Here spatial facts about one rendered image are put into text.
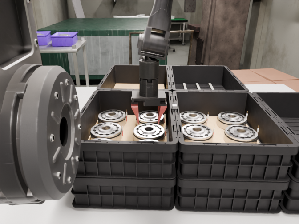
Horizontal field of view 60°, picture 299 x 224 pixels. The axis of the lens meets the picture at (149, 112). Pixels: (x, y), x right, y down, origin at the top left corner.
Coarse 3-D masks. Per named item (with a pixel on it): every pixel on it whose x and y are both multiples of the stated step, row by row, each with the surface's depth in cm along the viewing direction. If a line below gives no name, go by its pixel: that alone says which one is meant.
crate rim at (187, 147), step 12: (252, 96) 94; (264, 108) 84; (180, 120) 76; (276, 120) 76; (180, 132) 69; (288, 132) 69; (180, 144) 65; (192, 144) 64; (204, 144) 64; (216, 144) 64; (228, 144) 64; (240, 144) 64; (252, 144) 64; (264, 144) 64; (276, 144) 64; (288, 144) 64
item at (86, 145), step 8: (88, 104) 87; (80, 112) 81; (176, 128) 71; (176, 136) 67; (88, 144) 65; (96, 144) 65; (104, 144) 65; (112, 144) 65; (120, 144) 64; (128, 144) 64; (136, 144) 64; (144, 144) 64; (152, 144) 64; (160, 144) 64; (168, 144) 64; (176, 144) 65; (168, 152) 65
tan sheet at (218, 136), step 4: (212, 116) 102; (216, 116) 102; (208, 120) 99; (212, 120) 99; (216, 120) 99; (208, 124) 96; (212, 124) 96; (216, 124) 96; (212, 128) 93; (216, 128) 93; (220, 128) 93; (216, 132) 90; (220, 132) 90; (216, 136) 87; (220, 136) 87; (212, 140) 85; (216, 140) 85; (220, 140) 85
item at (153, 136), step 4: (140, 124) 89; (144, 124) 89; (148, 124) 89; (152, 124) 89; (156, 124) 89; (136, 128) 86; (140, 128) 86; (156, 128) 86; (160, 128) 87; (136, 132) 83; (140, 132) 83; (156, 132) 83; (160, 132) 84; (140, 136) 81; (144, 136) 81; (148, 136) 81; (152, 136) 81; (156, 136) 81; (160, 136) 82
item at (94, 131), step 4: (100, 124) 89; (104, 124) 89; (112, 124) 89; (116, 124) 89; (92, 128) 86; (96, 128) 86; (116, 128) 86; (120, 128) 86; (92, 132) 83; (96, 132) 84; (100, 132) 83; (104, 132) 83; (108, 132) 83; (112, 132) 84; (116, 132) 83; (96, 136) 82; (100, 136) 81; (104, 136) 81; (108, 136) 81; (112, 136) 82
